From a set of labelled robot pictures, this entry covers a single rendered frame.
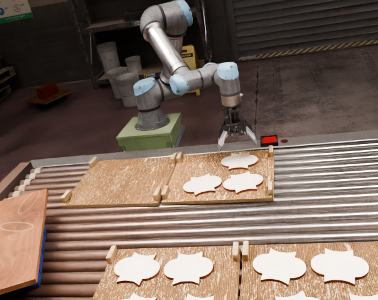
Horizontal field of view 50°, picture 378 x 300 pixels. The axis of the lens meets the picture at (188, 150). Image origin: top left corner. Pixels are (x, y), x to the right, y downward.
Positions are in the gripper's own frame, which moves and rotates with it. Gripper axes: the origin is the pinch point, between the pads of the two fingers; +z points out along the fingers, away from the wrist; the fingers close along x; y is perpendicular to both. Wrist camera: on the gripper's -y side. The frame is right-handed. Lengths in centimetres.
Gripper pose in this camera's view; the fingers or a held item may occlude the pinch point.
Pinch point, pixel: (237, 147)
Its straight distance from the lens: 167.0
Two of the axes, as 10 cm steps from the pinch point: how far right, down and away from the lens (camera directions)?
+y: 0.4, 4.6, -8.9
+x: 9.8, -1.8, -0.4
